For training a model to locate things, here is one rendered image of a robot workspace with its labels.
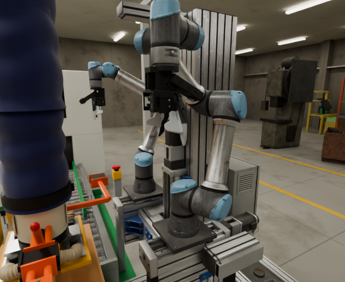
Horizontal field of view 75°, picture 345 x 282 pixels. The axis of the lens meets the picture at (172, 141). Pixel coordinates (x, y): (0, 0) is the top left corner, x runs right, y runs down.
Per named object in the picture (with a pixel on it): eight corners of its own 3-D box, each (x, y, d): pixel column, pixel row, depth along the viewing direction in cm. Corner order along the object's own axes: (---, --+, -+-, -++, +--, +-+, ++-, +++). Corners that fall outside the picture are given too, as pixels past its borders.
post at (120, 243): (117, 268, 215) (111, 169, 195) (124, 266, 218) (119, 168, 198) (119, 273, 209) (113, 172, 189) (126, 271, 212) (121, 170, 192)
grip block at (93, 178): (89, 183, 125) (88, 174, 124) (105, 180, 129) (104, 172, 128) (91, 188, 118) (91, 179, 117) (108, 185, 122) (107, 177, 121)
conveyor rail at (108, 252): (79, 174, 349) (78, 163, 345) (83, 174, 352) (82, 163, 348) (110, 286, 148) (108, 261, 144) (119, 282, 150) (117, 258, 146)
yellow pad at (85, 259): (57, 223, 105) (56, 214, 104) (80, 217, 110) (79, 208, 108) (61, 274, 76) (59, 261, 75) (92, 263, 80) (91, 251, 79)
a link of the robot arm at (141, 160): (134, 178, 138) (134, 157, 135) (134, 171, 151) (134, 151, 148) (154, 177, 140) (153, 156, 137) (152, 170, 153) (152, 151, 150)
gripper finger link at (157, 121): (141, 130, 69) (148, 107, 63) (159, 128, 72) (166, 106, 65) (144, 137, 67) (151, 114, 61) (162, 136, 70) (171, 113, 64)
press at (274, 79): (280, 153, 626) (290, 50, 570) (247, 145, 733) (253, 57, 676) (311, 147, 690) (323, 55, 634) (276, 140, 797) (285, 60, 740)
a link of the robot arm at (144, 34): (199, 99, 111) (139, 19, 73) (219, 99, 105) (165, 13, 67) (192, 120, 108) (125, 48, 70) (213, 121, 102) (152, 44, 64)
